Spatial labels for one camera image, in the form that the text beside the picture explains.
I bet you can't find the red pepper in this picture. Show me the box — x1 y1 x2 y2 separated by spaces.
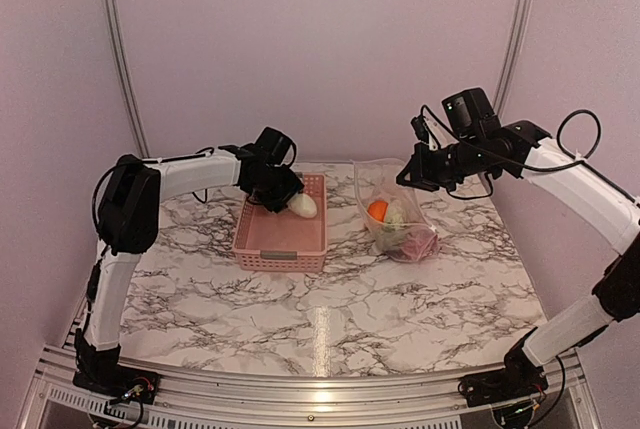
401 227 439 262

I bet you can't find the right aluminium corner post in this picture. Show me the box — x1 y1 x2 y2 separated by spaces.
494 0 533 115

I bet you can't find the left aluminium corner post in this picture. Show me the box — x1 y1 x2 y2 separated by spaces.
103 0 150 157

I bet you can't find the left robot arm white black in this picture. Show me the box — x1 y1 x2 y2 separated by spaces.
75 143 318 394

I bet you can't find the clear zip top bag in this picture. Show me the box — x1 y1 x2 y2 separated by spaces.
353 158 439 263

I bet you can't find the aluminium front rail frame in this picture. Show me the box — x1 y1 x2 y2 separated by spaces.
14 343 609 429

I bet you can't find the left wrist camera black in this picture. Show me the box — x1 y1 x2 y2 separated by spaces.
255 127 297 167

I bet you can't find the pink plastic basket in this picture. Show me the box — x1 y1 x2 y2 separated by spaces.
232 173 328 273

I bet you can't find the orange pepper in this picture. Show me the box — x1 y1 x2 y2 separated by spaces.
367 200 389 223

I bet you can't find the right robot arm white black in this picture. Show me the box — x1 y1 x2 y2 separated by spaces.
396 121 639 397

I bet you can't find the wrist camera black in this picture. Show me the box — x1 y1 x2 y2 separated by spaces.
441 87 501 140
255 127 297 167

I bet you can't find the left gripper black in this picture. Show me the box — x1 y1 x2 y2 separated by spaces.
251 164 304 213

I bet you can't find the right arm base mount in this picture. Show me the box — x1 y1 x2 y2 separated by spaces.
457 348 549 407

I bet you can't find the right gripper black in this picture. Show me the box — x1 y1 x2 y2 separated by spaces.
396 134 490 191

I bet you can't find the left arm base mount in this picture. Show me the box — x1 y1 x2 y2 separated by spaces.
73 346 160 404

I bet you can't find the dark purple pepper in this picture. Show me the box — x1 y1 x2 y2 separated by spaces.
386 247 406 260

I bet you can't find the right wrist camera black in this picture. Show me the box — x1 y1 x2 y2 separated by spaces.
441 87 501 140

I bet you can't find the white cabbage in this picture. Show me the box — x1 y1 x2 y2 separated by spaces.
287 192 318 219
377 200 411 247

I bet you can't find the aluminium corner post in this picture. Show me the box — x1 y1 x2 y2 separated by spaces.
494 0 533 115
103 0 150 157

